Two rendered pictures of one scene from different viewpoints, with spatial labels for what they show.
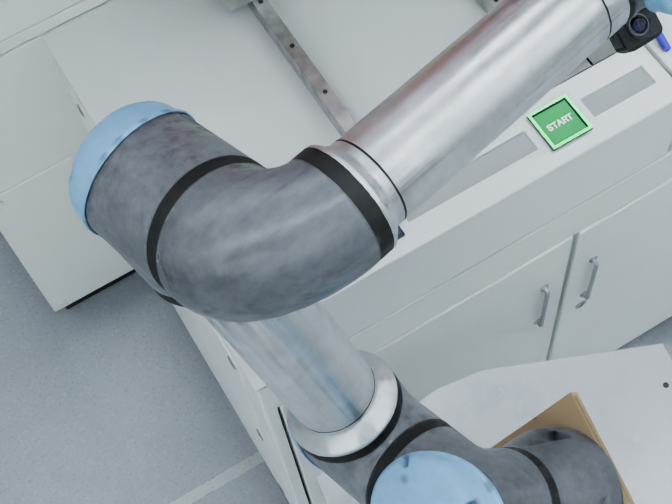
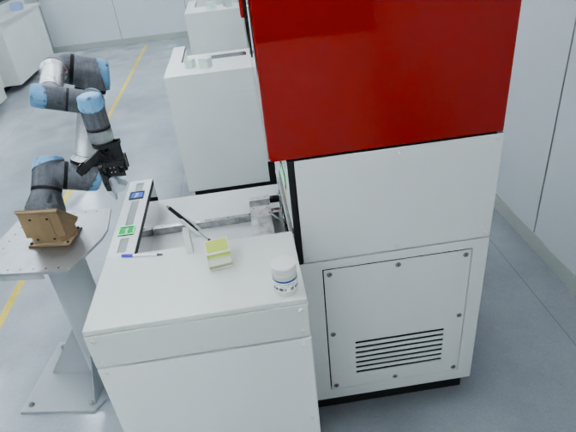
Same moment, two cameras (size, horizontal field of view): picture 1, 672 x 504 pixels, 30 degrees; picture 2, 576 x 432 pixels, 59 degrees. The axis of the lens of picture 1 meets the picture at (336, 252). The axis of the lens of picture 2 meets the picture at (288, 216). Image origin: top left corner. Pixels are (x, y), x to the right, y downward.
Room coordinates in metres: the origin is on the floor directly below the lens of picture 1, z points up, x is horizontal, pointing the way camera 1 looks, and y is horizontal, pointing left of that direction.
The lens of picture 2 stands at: (1.81, -1.53, 1.90)
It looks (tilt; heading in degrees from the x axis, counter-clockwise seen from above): 32 degrees down; 110
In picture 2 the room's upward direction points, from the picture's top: 6 degrees counter-clockwise
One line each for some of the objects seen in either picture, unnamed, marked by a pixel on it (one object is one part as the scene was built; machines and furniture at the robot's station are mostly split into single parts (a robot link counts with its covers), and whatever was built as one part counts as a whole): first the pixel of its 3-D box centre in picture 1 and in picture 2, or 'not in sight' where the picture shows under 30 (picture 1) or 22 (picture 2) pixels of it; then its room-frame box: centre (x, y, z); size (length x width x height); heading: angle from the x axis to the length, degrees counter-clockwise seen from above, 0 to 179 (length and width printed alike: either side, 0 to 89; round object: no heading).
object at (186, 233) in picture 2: not in sight; (191, 233); (1.06, -0.36, 1.03); 0.06 x 0.04 x 0.13; 23
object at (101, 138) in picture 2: not in sight; (100, 135); (0.77, -0.28, 1.33); 0.08 x 0.08 x 0.05
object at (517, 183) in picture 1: (468, 203); (136, 228); (0.71, -0.17, 0.89); 0.55 x 0.09 x 0.14; 113
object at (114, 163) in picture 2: not in sight; (110, 158); (0.78, -0.28, 1.25); 0.09 x 0.08 x 0.12; 23
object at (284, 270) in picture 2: not in sight; (285, 275); (1.41, -0.49, 1.01); 0.07 x 0.07 x 0.10
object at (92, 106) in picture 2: not in sight; (93, 111); (0.77, -0.28, 1.41); 0.09 x 0.08 x 0.11; 126
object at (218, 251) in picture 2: not in sight; (218, 254); (1.17, -0.41, 1.00); 0.07 x 0.07 x 0.07; 32
